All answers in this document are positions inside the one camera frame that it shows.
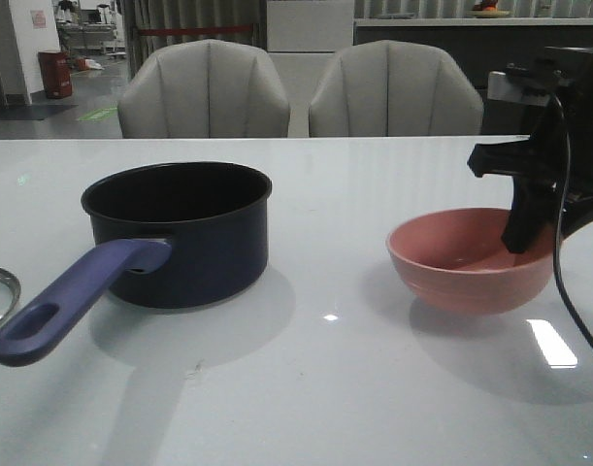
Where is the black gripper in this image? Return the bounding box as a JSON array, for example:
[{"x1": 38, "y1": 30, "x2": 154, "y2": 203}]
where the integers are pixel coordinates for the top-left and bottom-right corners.
[{"x1": 468, "y1": 48, "x2": 593, "y2": 253}]

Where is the pink bowl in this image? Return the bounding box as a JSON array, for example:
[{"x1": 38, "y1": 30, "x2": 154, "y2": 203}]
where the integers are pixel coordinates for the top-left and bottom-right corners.
[{"x1": 386, "y1": 208, "x2": 554, "y2": 316}]

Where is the dark blue saucepan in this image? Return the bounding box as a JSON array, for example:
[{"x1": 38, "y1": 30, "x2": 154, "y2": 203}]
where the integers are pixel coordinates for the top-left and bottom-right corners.
[{"x1": 0, "y1": 161, "x2": 272, "y2": 367}]

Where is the dark counter with white top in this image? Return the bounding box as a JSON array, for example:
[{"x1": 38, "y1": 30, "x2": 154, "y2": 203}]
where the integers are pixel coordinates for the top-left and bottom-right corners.
[{"x1": 346, "y1": 19, "x2": 593, "y2": 136}]

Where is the right grey upholstered chair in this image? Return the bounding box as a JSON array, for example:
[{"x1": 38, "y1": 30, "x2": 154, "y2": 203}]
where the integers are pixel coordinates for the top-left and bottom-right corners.
[{"x1": 308, "y1": 40, "x2": 483, "y2": 137}]

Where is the grey upholstered chair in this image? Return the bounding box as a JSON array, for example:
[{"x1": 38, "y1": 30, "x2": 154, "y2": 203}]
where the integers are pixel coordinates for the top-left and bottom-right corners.
[
  {"x1": 308, "y1": 40, "x2": 483, "y2": 137},
  {"x1": 117, "y1": 39, "x2": 290, "y2": 139}
]

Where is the fruit plate on counter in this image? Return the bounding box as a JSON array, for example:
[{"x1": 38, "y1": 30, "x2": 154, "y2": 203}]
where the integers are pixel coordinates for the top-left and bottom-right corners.
[{"x1": 469, "y1": 0, "x2": 511, "y2": 18}]

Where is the white cabinet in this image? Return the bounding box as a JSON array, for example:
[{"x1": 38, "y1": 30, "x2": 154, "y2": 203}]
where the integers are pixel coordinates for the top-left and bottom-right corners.
[{"x1": 266, "y1": 1, "x2": 354, "y2": 138}]

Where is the left grey upholstered chair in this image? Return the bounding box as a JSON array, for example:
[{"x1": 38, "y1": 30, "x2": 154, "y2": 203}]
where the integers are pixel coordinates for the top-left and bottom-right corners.
[{"x1": 117, "y1": 39, "x2": 290, "y2": 139}]

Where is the red bin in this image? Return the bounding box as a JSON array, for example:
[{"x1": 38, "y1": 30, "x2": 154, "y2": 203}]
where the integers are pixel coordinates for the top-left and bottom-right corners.
[{"x1": 38, "y1": 50, "x2": 73, "y2": 99}]

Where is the black cable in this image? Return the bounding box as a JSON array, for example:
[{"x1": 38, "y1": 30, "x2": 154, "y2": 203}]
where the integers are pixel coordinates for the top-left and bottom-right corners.
[{"x1": 550, "y1": 94, "x2": 593, "y2": 368}]

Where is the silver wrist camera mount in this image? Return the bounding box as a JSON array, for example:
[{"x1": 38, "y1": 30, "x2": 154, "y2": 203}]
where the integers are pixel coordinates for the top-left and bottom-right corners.
[{"x1": 487, "y1": 58, "x2": 578, "y2": 107}]

